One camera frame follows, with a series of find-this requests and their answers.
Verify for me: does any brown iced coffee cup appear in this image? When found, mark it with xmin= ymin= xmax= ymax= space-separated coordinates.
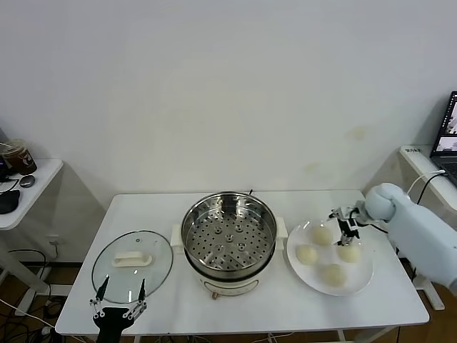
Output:
xmin=0 ymin=138 xmax=39 ymax=176

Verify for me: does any black coiled cable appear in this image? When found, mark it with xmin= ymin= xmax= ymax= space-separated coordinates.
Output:
xmin=44 ymin=297 xmax=65 ymax=318

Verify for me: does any black desk device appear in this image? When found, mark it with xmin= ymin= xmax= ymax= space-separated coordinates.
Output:
xmin=0 ymin=153 xmax=19 ymax=183

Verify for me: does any white cable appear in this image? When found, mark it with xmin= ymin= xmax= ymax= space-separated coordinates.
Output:
xmin=406 ymin=170 xmax=446 ymax=201

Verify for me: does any glass lid with cream handle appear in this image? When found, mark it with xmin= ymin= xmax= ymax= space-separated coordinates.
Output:
xmin=91 ymin=230 xmax=175 ymax=304

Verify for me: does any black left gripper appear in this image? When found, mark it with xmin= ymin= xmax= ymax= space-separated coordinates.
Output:
xmin=89 ymin=274 xmax=149 ymax=343

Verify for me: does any cream electric cooker base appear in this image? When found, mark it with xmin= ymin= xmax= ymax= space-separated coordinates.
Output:
xmin=170 ymin=216 xmax=289 ymax=300

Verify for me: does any black laptop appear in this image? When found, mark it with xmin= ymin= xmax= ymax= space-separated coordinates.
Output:
xmin=429 ymin=91 xmax=457 ymax=189

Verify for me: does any white round plate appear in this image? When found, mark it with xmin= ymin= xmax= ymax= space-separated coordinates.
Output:
xmin=286 ymin=219 xmax=375 ymax=297

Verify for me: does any black cable with adapter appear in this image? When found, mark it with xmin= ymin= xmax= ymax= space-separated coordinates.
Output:
xmin=394 ymin=173 xmax=447 ymax=283

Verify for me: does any white steamed baozi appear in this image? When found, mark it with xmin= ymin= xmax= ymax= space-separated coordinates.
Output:
xmin=336 ymin=243 xmax=361 ymax=264
xmin=322 ymin=263 xmax=348 ymax=287
xmin=295 ymin=244 xmax=318 ymax=267
xmin=309 ymin=224 xmax=333 ymax=247

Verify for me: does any stainless steel steamer pot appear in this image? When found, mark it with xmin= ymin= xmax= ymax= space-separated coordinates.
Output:
xmin=181 ymin=192 xmax=278 ymax=274

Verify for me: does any white plastic box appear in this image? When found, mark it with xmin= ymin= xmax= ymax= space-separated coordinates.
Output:
xmin=398 ymin=144 xmax=457 ymax=311

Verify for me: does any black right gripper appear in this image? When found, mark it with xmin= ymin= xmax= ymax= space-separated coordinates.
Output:
xmin=328 ymin=202 xmax=368 ymax=247

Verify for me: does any white side table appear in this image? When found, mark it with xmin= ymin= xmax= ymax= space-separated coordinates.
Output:
xmin=0 ymin=159 xmax=65 ymax=317

